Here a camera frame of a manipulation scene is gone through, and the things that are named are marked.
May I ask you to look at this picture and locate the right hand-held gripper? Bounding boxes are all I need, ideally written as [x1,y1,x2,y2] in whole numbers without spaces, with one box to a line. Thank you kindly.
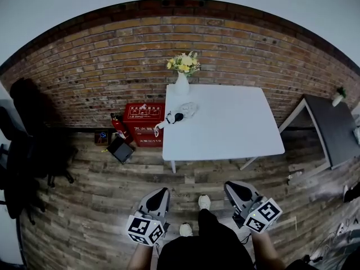
[224,181,284,234]

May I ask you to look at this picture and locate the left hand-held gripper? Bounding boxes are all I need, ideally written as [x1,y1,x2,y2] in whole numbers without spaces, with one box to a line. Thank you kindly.
[125,187,172,247]

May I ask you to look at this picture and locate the person's right forearm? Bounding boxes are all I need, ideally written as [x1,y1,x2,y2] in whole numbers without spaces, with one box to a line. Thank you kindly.
[251,231,287,270]

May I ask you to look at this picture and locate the person's left forearm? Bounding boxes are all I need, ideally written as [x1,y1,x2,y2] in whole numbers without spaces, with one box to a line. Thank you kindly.
[128,242,159,270]

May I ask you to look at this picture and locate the person's left white shoe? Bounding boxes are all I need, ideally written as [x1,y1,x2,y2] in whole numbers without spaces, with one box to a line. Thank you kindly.
[179,222,194,237]

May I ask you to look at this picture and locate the person's white shoe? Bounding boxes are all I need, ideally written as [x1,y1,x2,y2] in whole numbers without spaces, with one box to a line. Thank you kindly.
[198,195,212,211]
[179,222,194,237]

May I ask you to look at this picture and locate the person's right white shoe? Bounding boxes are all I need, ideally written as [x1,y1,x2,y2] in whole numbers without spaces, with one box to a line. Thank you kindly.
[198,195,212,211]

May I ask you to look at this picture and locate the person's black trousers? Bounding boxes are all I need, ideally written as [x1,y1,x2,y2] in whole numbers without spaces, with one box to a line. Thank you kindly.
[159,208,254,270]

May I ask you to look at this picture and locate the black flat case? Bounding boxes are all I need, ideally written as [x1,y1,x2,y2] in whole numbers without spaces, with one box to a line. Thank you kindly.
[106,136,135,165]

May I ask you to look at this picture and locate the small brown box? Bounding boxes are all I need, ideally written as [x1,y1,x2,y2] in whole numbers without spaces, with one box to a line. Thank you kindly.
[94,130,110,147]

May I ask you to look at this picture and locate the red fire extinguisher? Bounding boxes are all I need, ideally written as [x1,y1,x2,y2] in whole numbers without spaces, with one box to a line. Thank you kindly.
[110,112,133,145]

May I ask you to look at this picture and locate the white table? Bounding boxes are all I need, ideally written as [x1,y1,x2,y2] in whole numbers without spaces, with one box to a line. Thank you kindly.
[162,84,286,174]

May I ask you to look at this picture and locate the red fire extinguisher cabinet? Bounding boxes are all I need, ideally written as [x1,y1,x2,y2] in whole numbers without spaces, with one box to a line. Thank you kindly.
[123,102,166,148]

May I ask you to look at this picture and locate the grey patterned rug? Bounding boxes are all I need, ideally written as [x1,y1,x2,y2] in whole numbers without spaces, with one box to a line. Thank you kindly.
[308,175,360,266]

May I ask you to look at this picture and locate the white vase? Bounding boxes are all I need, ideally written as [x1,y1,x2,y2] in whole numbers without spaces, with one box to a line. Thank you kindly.
[174,71,191,96]

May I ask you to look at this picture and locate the black office chair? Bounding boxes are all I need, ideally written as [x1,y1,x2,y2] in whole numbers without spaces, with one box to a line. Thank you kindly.
[0,77,79,226]

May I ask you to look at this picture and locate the small potted plant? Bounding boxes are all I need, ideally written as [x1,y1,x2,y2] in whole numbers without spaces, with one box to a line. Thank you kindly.
[331,87,348,107]

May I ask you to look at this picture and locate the yellow flower bouquet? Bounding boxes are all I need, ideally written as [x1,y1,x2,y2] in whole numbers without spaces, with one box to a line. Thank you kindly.
[166,51,201,78]

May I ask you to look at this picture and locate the dark bench with white frame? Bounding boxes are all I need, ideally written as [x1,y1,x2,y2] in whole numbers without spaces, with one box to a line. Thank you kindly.
[278,93,360,171]

